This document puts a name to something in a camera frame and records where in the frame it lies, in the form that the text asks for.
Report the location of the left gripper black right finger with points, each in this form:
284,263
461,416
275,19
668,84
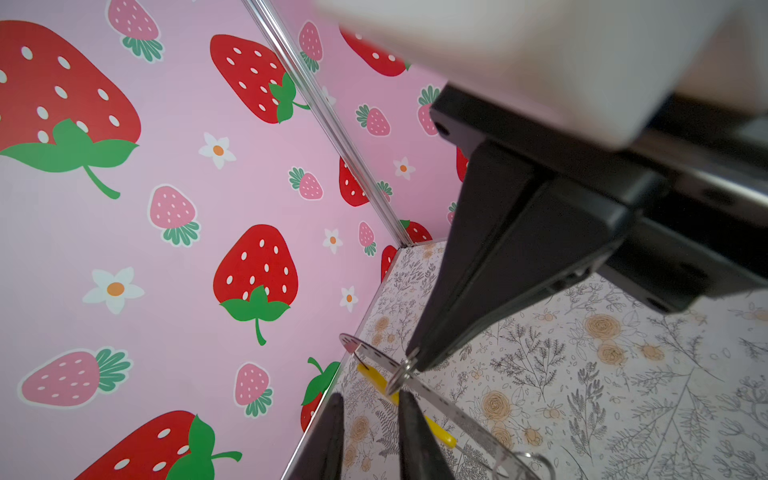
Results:
420,458

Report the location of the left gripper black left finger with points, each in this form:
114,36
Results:
320,457

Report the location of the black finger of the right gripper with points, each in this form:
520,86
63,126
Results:
467,297
557,240

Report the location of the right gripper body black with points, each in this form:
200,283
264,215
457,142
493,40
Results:
700,220

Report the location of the grey keyring loop yellow tag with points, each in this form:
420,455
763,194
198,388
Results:
379,369

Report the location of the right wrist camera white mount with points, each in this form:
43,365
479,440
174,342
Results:
596,69

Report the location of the aluminium corner post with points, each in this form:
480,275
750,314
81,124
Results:
273,29

